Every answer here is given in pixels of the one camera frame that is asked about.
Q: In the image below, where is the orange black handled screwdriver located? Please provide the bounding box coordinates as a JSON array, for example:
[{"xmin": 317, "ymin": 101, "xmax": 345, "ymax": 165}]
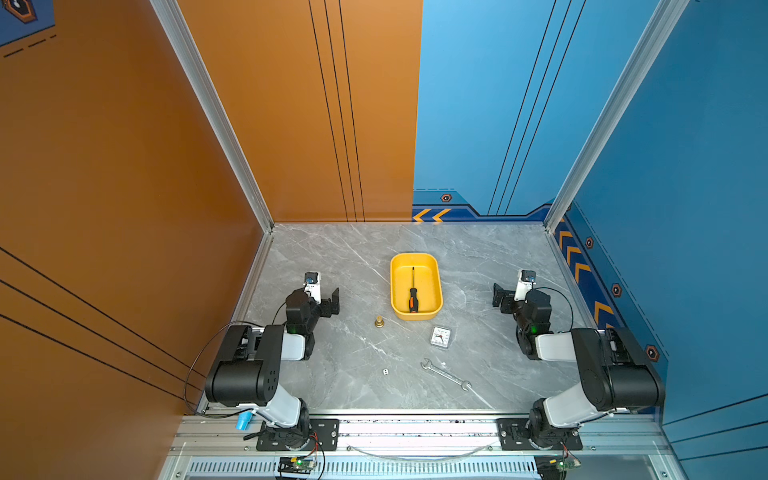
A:
[{"xmin": 409, "ymin": 266, "xmax": 419, "ymax": 313}]

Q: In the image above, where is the small square white clock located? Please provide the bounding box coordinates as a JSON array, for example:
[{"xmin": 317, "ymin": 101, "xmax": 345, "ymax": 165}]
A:
[{"xmin": 429, "ymin": 326, "xmax": 453, "ymax": 349}]

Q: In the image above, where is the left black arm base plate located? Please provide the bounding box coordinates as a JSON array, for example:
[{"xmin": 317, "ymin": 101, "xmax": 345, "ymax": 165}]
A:
[{"xmin": 256, "ymin": 418, "xmax": 340, "ymax": 453}]

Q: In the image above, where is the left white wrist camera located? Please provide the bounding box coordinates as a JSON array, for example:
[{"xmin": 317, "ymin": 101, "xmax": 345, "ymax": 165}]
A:
[{"xmin": 304, "ymin": 271, "xmax": 322, "ymax": 303}]

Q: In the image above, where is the silver open-end wrench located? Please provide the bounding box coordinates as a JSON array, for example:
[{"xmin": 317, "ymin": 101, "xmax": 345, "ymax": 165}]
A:
[{"xmin": 420, "ymin": 358, "xmax": 472, "ymax": 392}]

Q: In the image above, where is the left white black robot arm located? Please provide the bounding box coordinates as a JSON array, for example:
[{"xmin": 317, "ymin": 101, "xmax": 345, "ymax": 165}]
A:
[{"xmin": 204, "ymin": 287, "xmax": 340, "ymax": 450}]

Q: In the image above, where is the right circuit board with wires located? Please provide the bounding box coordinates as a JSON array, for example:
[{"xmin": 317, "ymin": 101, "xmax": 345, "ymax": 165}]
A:
[{"xmin": 534, "ymin": 455, "xmax": 582, "ymax": 480}]

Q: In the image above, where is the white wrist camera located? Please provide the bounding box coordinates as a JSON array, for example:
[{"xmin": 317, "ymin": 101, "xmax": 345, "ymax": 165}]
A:
[
  {"xmin": 304, "ymin": 271, "xmax": 322, "ymax": 303},
  {"xmin": 514, "ymin": 269, "xmax": 536, "ymax": 301}
]

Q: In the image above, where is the light blue tube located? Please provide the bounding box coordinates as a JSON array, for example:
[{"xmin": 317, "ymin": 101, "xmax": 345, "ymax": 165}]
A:
[{"xmin": 236, "ymin": 410, "xmax": 254, "ymax": 431}]

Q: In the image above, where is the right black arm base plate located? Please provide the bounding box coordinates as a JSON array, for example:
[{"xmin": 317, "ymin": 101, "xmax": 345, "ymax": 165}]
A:
[{"xmin": 496, "ymin": 417, "xmax": 583, "ymax": 451}]

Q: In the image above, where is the grey cable loop on rail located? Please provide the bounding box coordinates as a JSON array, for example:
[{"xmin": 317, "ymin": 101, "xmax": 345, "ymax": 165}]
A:
[{"xmin": 346, "ymin": 442, "xmax": 496, "ymax": 463}]

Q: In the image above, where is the aluminium front rail frame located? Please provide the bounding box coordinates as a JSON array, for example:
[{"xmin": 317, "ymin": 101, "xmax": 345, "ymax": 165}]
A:
[{"xmin": 159, "ymin": 410, "xmax": 686, "ymax": 479}]

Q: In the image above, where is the yellow plastic bin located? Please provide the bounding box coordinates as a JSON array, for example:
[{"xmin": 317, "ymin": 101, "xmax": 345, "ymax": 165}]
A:
[{"xmin": 390, "ymin": 253, "xmax": 444, "ymax": 321}]

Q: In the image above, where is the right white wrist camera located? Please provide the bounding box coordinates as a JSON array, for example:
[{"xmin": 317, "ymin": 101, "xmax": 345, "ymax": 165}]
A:
[{"xmin": 514, "ymin": 269, "xmax": 536, "ymax": 301}]

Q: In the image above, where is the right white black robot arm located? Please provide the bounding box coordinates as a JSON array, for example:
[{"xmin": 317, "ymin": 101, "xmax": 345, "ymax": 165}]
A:
[{"xmin": 492, "ymin": 282, "xmax": 666, "ymax": 450}]

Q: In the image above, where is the left green circuit board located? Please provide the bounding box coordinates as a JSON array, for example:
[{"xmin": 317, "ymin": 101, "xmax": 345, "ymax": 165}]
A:
[{"xmin": 276, "ymin": 457, "xmax": 322, "ymax": 479}]

